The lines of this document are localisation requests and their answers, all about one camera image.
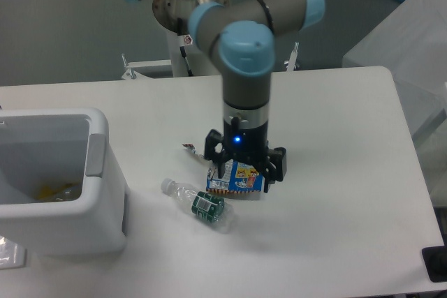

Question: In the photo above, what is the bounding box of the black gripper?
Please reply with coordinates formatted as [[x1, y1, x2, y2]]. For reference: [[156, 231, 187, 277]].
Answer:
[[204, 121, 286, 193]]

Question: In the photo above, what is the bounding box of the blue snack wrapper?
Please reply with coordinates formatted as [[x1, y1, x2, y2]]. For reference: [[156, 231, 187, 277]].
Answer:
[[182, 144, 264, 195]]

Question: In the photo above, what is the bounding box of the crushed clear plastic bottle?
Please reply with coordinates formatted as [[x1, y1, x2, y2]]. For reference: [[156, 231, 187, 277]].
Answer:
[[161, 178, 235, 233]]

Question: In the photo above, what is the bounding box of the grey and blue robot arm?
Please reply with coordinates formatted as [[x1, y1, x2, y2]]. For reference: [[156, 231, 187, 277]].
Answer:
[[128, 0, 325, 190]]

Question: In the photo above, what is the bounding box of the white trash can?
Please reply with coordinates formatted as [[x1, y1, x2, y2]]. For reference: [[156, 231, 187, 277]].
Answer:
[[1, 108, 129, 255]]

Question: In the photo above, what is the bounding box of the white translucent side table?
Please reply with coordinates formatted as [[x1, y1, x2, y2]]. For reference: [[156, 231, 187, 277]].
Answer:
[[342, 0, 446, 208]]

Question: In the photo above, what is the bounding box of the black device at table edge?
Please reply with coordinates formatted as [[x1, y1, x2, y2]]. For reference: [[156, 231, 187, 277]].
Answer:
[[422, 246, 446, 283]]

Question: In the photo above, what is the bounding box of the clear plastic bag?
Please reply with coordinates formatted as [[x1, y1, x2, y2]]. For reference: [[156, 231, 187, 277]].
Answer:
[[0, 236, 27, 270]]

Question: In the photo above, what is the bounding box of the white metal mounting frame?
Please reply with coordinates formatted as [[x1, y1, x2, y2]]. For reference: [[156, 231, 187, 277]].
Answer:
[[121, 42, 300, 80]]

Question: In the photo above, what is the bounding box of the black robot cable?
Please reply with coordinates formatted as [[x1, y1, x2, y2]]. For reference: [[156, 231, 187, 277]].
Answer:
[[175, 17, 195, 77]]

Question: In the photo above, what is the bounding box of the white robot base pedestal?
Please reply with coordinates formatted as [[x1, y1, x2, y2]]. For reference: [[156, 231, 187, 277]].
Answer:
[[152, 0, 229, 77]]

